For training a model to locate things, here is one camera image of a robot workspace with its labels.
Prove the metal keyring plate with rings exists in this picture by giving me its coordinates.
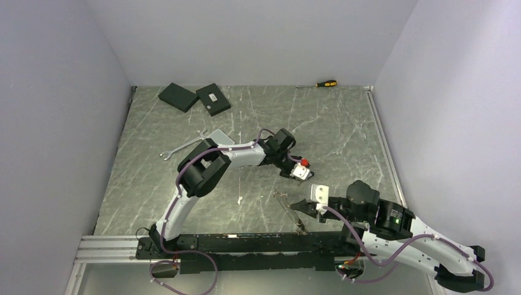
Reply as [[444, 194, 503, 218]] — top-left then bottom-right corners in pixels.
[[273, 191, 309, 235]]

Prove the black flat box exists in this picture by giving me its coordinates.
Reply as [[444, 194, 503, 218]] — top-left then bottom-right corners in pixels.
[[158, 83, 199, 113]]

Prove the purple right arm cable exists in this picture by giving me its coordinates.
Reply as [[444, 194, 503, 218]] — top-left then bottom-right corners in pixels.
[[321, 205, 495, 285]]

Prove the grey rectangular flat box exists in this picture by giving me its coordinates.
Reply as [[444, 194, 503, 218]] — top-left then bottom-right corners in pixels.
[[207, 129, 235, 145]]

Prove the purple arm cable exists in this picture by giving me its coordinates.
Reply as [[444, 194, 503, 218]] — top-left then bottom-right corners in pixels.
[[149, 128, 304, 295], [321, 205, 495, 285]]

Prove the black box with label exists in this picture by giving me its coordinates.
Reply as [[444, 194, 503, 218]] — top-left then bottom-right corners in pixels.
[[196, 83, 231, 117]]

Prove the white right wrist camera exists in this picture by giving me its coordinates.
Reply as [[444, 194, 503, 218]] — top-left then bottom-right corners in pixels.
[[310, 184, 329, 205]]

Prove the large chrome combination wrench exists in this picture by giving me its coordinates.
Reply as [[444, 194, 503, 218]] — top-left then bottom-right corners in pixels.
[[159, 129, 207, 161]]

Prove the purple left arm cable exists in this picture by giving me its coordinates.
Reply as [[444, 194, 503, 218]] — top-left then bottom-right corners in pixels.
[[149, 128, 304, 295]]

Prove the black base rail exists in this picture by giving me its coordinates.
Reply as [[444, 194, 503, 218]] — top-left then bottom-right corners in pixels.
[[135, 231, 361, 274]]

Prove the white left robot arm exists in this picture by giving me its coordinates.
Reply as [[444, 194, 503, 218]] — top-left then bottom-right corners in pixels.
[[149, 128, 314, 258]]

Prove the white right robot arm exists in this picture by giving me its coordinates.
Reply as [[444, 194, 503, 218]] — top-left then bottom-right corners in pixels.
[[289, 180, 495, 293]]

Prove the aluminium extrusion frame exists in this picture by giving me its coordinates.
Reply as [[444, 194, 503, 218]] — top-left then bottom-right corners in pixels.
[[65, 235, 138, 294]]

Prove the far black yellow screwdriver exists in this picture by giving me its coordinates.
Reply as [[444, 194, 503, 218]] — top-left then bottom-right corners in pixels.
[[296, 80, 337, 89]]

